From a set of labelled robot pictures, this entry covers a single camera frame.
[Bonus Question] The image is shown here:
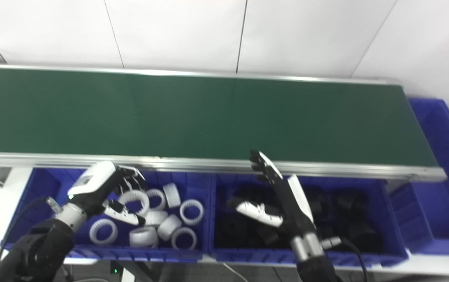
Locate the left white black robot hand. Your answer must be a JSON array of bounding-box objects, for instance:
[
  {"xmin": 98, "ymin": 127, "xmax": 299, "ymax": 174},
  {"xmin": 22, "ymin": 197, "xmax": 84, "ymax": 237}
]
[{"xmin": 67, "ymin": 161, "xmax": 147, "ymax": 227}]

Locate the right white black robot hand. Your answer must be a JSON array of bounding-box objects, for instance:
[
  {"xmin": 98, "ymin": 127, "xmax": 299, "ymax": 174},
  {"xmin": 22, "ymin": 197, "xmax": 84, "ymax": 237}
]
[{"xmin": 228, "ymin": 150, "xmax": 317, "ymax": 240}]

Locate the blue bin with white rings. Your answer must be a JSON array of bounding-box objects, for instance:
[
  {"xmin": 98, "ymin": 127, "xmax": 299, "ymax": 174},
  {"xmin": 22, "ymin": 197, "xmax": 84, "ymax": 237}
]
[{"xmin": 0, "ymin": 168, "xmax": 214, "ymax": 264}]

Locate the blue bin with black parts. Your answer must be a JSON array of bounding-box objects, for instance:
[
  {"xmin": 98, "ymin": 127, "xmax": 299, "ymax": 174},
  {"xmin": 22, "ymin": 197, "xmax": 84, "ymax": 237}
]
[{"xmin": 208, "ymin": 172, "xmax": 409, "ymax": 268}]

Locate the green conveyor belt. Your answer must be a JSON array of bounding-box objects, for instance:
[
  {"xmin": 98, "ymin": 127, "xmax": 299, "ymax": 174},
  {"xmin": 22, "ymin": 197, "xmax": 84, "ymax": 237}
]
[{"xmin": 0, "ymin": 64, "xmax": 448, "ymax": 183}]

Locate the empty blue bin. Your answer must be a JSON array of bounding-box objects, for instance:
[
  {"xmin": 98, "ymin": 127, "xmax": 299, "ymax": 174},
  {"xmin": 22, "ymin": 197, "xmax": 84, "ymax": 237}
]
[{"xmin": 389, "ymin": 98, "xmax": 449, "ymax": 257}]

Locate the black device with green light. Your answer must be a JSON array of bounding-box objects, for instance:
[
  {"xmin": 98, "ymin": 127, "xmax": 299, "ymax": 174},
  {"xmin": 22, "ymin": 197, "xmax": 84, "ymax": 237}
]
[{"xmin": 109, "ymin": 263, "xmax": 141, "ymax": 282}]

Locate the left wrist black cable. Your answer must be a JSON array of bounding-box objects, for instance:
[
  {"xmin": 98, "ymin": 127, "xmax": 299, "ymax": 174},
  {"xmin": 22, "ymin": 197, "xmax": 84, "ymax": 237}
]
[{"xmin": 0, "ymin": 196, "xmax": 62, "ymax": 263}]

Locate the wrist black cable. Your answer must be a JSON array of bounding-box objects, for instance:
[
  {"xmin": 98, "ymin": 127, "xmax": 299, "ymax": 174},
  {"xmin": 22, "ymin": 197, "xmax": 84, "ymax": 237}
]
[
  {"xmin": 320, "ymin": 236, "xmax": 368, "ymax": 282},
  {"xmin": 0, "ymin": 196, "xmax": 62, "ymax": 263}
]

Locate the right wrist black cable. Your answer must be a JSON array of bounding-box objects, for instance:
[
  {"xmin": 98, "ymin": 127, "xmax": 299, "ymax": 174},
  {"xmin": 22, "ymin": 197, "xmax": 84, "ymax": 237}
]
[{"xmin": 320, "ymin": 236, "xmax": 368, "ymax": 282}]

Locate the thin white cable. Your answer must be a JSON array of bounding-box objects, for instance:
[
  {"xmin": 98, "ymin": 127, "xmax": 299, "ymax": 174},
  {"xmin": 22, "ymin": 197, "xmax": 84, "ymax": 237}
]
[{"xmin": 222, "ymin": 262, "xmax": 249, "ymax": 282}]

